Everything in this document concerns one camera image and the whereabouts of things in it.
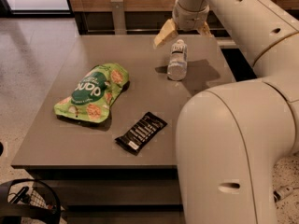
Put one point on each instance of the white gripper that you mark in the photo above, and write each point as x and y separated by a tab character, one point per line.
191	20

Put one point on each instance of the clear plastic water bottle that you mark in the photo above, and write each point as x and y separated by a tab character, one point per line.
177	67

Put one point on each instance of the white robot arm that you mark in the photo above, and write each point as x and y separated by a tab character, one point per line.
229	137

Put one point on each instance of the green snack bag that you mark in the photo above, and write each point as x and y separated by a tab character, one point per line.
95	94

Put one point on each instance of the black candy bar wrapper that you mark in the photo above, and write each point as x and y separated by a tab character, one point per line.
141	133

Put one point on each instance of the white power strip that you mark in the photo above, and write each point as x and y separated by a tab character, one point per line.
282	193

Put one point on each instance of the grey upper drawer front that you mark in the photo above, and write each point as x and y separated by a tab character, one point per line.
116	192

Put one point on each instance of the grey drawer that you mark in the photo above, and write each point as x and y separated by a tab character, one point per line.
116	192
124	217

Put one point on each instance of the grey lower drawer front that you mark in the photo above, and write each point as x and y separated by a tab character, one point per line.
124	217

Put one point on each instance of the left metal bracket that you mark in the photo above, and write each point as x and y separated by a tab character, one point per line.
118	16

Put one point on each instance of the black wire basket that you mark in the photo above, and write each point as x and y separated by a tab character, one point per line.
31	199

